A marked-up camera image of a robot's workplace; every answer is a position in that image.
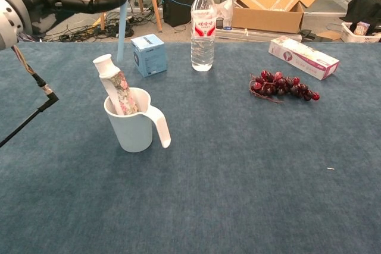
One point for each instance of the light blue toothbrush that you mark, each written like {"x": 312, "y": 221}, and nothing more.
{"x": 121, "y": 37}

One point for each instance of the large open cardboard box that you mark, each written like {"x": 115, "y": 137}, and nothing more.
{"x": 268, "y": 19}

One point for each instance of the black cloth cover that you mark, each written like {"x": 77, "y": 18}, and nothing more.
{"x": 366, "y": 7}

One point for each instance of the black computer tower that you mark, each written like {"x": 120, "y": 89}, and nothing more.
{"x": 175, "y": 13}

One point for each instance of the black metal mesh pen holder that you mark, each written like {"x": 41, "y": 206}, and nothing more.
{"x": 220, "y": 23}

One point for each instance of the small carton in basket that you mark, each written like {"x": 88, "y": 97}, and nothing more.
{"x": 361, "y": 28}

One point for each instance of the small light blue carton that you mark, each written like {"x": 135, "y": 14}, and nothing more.
{"x": 150, "y": 57}

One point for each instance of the floral long box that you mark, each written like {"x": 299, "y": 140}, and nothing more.
{"x": 300, "y": 57}

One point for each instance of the blue table mat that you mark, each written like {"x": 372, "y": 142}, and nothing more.
{"x": 238, "y": 176}

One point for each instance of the aluminium profile rails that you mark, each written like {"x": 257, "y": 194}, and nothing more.
{"x": 253, "y": 35}

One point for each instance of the black metal bracket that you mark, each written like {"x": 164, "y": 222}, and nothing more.
{"x": 312, "y": 37}

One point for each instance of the white plastic basket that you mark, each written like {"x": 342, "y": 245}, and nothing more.
{"x": 348, "y": 36}

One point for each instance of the floral white toothpaste tube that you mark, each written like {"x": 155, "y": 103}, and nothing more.
{"x": 122, "y": 90}

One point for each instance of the clear water bottle red label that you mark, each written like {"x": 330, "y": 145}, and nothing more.
{"x": 203, "y": 28}

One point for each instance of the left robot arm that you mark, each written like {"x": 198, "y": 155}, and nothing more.
{"x": 9, "y": 25}

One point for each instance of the white plastic bag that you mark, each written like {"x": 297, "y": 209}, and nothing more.
{"x": 226, "y": 7}

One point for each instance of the bunch of red grapes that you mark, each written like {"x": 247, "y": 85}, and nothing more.
{"x": 279, "y": 86}

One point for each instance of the flat cardboard piece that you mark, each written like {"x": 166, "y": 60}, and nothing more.
{"x": 329, "y": 35}

